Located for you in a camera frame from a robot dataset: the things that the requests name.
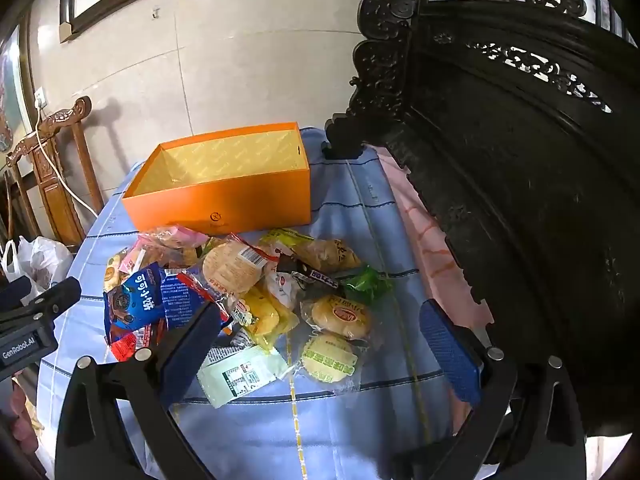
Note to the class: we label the bread packet with red label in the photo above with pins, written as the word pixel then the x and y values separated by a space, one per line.
pixel 342 315

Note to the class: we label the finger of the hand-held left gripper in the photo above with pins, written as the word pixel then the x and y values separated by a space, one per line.
pixel 55 296

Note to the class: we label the blue and red snack packet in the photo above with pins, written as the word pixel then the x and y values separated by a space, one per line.
pixel 187 292

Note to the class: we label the small yellow biscuit packet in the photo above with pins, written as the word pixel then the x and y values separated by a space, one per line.
pixel 112 272

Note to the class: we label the orange cardboard box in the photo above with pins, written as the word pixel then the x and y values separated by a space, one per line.
pixel 235 200

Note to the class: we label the brown bread packet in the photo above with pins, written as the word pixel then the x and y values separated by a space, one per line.
pixel 327 255

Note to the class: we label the pale green snack packet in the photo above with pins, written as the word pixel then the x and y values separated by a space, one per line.
pixel 240 375

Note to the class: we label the blue checked tablecloth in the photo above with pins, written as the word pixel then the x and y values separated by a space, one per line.
pixel 350 210

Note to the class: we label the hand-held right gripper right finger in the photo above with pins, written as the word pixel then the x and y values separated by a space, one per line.
pixel 452 355

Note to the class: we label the dark chocolate bar packet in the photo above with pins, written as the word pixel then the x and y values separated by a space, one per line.
pixel 312 274

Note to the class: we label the brown wooden chair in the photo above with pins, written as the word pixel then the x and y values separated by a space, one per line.
pixel 55 195

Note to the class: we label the narrow framed picture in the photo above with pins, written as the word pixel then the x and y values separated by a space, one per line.
pixel 10 90

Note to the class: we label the pink snack packet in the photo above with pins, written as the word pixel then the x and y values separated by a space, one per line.
pixel 165 242

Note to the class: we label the white plastic bag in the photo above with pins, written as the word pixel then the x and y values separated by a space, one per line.
pixel 42 260

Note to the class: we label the pastry packet with green label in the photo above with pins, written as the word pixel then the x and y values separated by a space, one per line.
pixel 330 357

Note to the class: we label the blue cookie packet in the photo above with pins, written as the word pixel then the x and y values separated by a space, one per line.
pixel 132 300

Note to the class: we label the dark carved wooden furniture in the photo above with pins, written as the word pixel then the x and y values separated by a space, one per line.
pixel 525 185

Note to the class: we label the yellow-green snack packet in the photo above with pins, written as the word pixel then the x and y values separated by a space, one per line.
pixel 285 237

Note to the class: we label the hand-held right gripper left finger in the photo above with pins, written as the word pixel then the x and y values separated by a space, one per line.
pixel 186 360

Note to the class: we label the white wall socket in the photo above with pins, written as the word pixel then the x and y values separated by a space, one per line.
pixel 40 97

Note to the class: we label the pink cloth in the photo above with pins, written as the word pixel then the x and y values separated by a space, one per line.
pixel 425 230

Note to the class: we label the round rice cracker packet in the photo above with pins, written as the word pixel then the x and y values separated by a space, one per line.
pixel 230 267

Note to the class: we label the white packet with red label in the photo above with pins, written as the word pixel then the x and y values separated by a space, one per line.
pixel 280 285

